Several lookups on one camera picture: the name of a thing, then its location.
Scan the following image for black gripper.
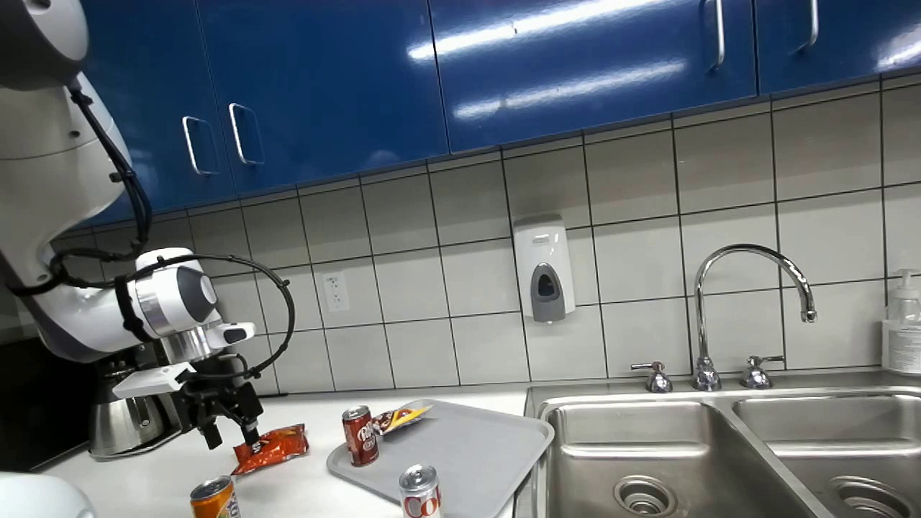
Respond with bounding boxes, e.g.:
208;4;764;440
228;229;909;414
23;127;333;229
181;353;267;453

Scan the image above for orange soda can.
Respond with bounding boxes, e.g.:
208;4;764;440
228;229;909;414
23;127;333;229
188;471;241;518

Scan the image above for red soda can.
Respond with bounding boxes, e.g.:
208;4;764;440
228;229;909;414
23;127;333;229
341;404;384;470

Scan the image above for silver soda can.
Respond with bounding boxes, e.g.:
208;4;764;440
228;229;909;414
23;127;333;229
398;464;444;518

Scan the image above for red Doritos chip bag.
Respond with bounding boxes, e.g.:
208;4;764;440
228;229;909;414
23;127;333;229
230;424;315;481

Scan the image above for steel coffee carafe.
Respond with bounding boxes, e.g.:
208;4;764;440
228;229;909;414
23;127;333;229
89;386;200;464

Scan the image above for small chip bag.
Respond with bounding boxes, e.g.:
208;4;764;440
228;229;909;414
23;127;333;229
372;399;434;438

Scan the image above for black steel coffee maker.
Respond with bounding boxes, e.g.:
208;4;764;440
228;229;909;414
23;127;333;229
0;327;119;471

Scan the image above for white rounded object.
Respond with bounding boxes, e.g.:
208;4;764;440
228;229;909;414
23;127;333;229
0;470;99;518

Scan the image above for blue upper cabinets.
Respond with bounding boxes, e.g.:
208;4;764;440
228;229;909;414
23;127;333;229
82;0;921;228

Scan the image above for stainless steel sink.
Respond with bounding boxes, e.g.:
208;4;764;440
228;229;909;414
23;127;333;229
512;368;921;518

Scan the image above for steel gooseneck faucet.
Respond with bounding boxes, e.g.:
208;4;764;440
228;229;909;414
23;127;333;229
690;241;820;391

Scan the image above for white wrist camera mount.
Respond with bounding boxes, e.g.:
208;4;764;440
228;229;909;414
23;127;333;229
113;360;200;399

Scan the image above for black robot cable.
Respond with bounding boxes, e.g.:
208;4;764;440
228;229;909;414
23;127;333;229
181;253;297;379
10;81;156;296

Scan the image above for white wall outlet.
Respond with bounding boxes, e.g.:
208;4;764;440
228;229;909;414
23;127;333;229
319;270;355;314

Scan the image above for silver cabinet handle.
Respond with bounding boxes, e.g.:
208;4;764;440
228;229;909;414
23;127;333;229
178;112;210;181
795;0;824;55
224;101;260;166
709;0;732;68

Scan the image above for white wall soap dispenser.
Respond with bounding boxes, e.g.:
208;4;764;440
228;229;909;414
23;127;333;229
512;221;578;324

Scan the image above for steel faucet handle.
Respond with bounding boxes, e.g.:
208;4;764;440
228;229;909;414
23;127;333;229
631;360;677;395
744;353;788;391

